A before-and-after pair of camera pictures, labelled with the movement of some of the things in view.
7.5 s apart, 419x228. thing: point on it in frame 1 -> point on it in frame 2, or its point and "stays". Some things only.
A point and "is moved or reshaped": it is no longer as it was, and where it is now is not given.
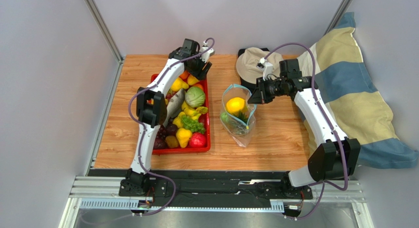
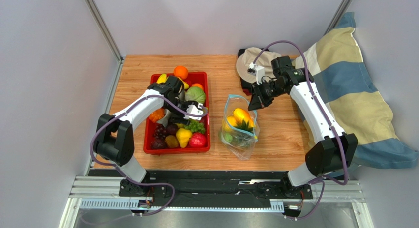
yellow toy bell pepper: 183,136 stays
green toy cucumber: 224,117 -> 228,137
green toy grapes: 193,125 stays
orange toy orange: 184,74 stays
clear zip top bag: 237,115 is moved or reshaped
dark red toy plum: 159,144 stays
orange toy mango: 192,80 -> 241,114
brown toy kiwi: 172,141 stays
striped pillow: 344,83 stays
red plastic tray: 204,149 stays
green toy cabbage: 194,97 stays
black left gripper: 201,74 -> 179,119
